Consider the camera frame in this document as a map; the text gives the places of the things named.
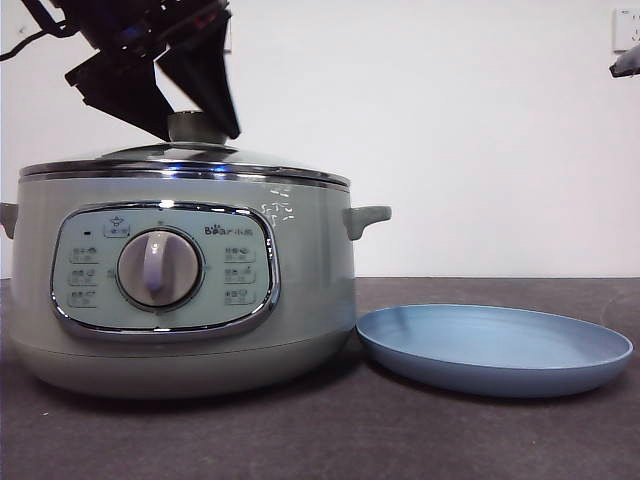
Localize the glass lid with green knob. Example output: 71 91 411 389
19 110 351 184

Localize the pale green electric steamer pot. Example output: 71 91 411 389
0 172 393 400

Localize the blue round plate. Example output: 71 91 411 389
355 304 635 400

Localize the black cable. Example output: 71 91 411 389
0 9 69 61

